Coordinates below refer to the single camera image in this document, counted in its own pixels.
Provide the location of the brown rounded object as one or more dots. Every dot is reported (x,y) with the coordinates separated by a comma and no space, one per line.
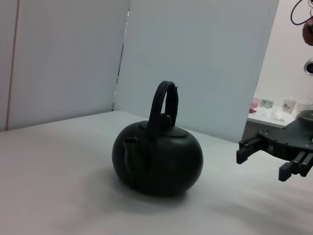
(308,31)

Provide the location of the pink small object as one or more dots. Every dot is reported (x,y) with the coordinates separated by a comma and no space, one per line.
(255,103)

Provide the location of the plain white cup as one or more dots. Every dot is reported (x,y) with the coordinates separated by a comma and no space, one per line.
(303,106)

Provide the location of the white side table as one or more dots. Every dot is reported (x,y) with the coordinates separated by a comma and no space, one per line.
(256,118)

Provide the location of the black round teapot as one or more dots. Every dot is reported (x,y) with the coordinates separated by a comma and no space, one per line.
(166,161)

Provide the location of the silver round device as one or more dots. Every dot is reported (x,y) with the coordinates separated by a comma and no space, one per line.
(309,67)

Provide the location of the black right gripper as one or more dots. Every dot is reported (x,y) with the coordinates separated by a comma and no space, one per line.
(291,139)

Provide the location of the clear glass cup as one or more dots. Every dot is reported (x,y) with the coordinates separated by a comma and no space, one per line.
(266,104)

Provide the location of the printed paper cup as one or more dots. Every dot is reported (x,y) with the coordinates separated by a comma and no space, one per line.
(289,105)

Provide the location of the white plastic bag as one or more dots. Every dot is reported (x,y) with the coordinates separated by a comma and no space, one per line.
(276,113)

